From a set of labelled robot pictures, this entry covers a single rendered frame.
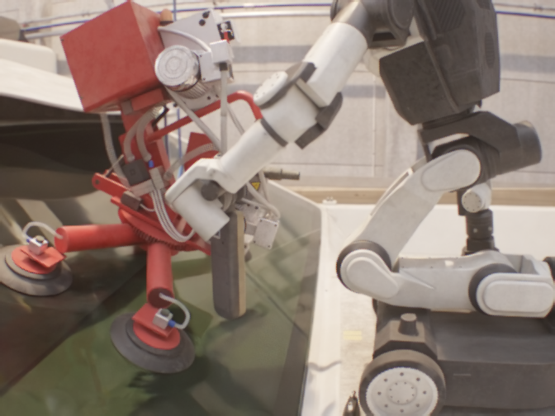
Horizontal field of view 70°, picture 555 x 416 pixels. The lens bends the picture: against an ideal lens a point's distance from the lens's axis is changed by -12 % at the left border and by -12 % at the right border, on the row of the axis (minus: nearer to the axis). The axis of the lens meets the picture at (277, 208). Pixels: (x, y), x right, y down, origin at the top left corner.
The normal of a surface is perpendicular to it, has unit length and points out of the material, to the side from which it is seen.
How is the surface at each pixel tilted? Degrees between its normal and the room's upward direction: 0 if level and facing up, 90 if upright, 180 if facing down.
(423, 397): 90
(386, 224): 90
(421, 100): 110
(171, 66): 81
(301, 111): 75
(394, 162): 90
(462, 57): 99
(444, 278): 90
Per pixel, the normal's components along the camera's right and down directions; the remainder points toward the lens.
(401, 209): -0.40, 0.55
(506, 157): -0.10, 0.56
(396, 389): -0.25, 0.22
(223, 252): -0.67, 0.16
